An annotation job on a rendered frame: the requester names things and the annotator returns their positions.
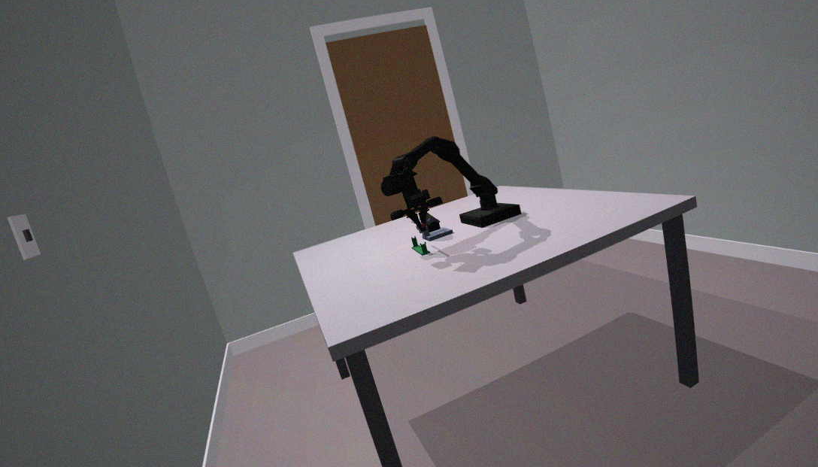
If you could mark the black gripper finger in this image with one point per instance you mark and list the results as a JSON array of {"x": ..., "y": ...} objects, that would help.
[
  {"x": 423, "y": 217},
  {"x": 415, "y": 218}
]

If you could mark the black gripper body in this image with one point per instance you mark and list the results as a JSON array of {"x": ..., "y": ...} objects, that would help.
[{"x": 400, "y": 213}]

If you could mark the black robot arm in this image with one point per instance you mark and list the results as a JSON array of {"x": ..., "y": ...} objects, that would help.
[{"x": 401, "y": 176}]

